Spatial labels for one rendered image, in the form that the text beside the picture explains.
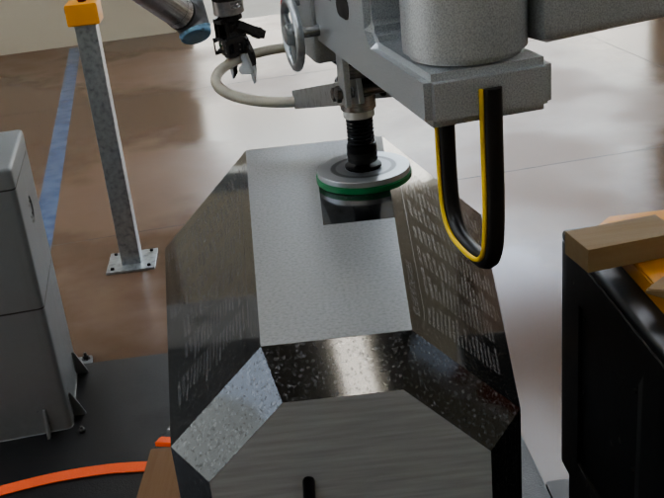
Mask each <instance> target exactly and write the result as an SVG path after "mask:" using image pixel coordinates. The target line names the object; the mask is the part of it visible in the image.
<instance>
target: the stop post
mask: <svg viewBox="0 0 664 498"><path fill-rule="evenodd" d="M64 12H65V17H66V22H67V26H68V27H69V28H70V27H74V29H75V34H76V38H77V43H78V48H79V53H80V58H81V63H82V68H83V73H84V78H85V83H86V88H87V93H88V98H89V103H90V108H91V113H92V118H93V123H94V128H95V132H96V137H97V142H98V147H99V152H100V157H101V162H102V167H103V172H104V177H105V182H106V187H107V192H108V197H109V202H110V207H111V212H112V217H113V222H114V226H115V231H116V236H117V240H118V245H119V250H120V253H113V254H111V257H110V261H109V265H108V269H107V272H106V275H114V274H122V273H130V272H138V271H146V270H153V269H155V265H156V259H157V253H158V248H150V249H144V250H141V246H140V241H139V235H138V230H137V225H136V220H135V214H134V209H133V204H132V198H131V193H130V188H129V183H128V177H127V172H126V167H125V158H124V153H123V148H122V143H121V137H120V132H119V127H118V122H117V116H116V111H115V106H114V101H113V95H112V90H111V85H110V80H109V74H108V69H107V64H106V59H105V54H104V49H103V44H102V38H101V33H100V28H99V24H100V23H101V21H102V20H103V11H102V6H101V1H100V0H82V1H77V0H70V1H68V2H67V3H66V4H65V6H64Z"/></svg>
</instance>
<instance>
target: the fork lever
mask: <svg viewBox="0 0 664 498"><path fill-rule="evenodd" d="M350 84H351V95H352V105H357V104H363V103H364V102H365V97H364V96H366V95H372V94H375V98H376V99H380V98H390V97H391V96H390V95H389V94H387V93H386V95H385V96H381V95H380V94H379V93H385V91H383V90H382V89H381V88H380V87H378V86H377V85H376V84H374V83H371V84H365V85H363V84H362V78H356V79H351V80H350ZM292 95H293V97H294V102H295V107H294V108H295V109H307V108H320V107H332V106H343V105H342V104H341V103H342V100H343V91H342V89H341V88H340V86H338V82H335V83H329V84H324V85H319V86H313V87H308V88H302V89H297V90H292Z"/></svg>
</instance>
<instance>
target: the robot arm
mask: <svg viewBox="0 0 664 498"><path fill-rule="evenodd" d="M132 1H133V2H135V3H136V4H138V5H139V6H141V7H142V8H144V9H145V10H147V11H148V12H150V13H151V14H153V15H155V16H156V17H158V18H159V19H161V20H162V21H164V22H165V23H167V24H168V25H169V26H170V27H171V28H173V29H174V30H176V31H178V33H179V38H180V39H181V42H183V43H185V44H197V43H200V42H203V41H205V40H206V39H208V37H209V36H210V34H211V28H210V23H209V21H208V14H207V11H206V7H205V4H204V0H132ZM211 3H212V8H213V14H214V15H215V16H217V18H215V19H212V21H213V27H214V32H215V38H213V39H212V40H213V46H214V52H215V55H218V54H222V55H224V57H226V59H227V58H231V57H237V56H240V54H241V53H243V54H241V56H240V58H241V61H242V64H241V66H240V67H239V72H240V73H241V74H251V77H252V80H253V82H254V84H255V83H256V82H257V65H256V64H257V61H256V55H255V51H254V49H253V46H252V45H251V43H250V41H249V38H248V37H247V35H249V36H251V37H252V38H255V39H264V38H265V34H266V31H265V30H263V29H262V28H260V27H256V26H253V25H250V24H248V23H245V22H243V21H240V20H239V19H241V18H242V13H243V12H244V5H243V0H211ZM246 34H247V35H246ZM215 42H218V44H219V49H218V50H216V48H215ZM226 59H225V60H226ZM237 67H238V65H237V66H235V67H233V68H231V69H230V72H231V75H232V78H233V79H234V78H235V76H236V74H237V72H238V70H237Z"/></svg>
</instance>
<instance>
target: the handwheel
mask: <svg viewBox="0 0 664 498"><path fill-rule="evenodd" d="M290 16H291V19H290ZM291 20H292V22H291ZM281 28H282V36H283V42H284V47H285V51H286V55H287V58H288V61H289V64H290V67H291V68H292V70H294V71H296V72H299V71H301V70H302V68H303V66H304V63H305V42H304V39H305V38H311V37H318V36H320V28H319V25H315V26H308V27H303V26H302V22H301V18H300V14H299V11H298V8H297V6H296V3H295V2H294V0H282V4H281Z"/></svg>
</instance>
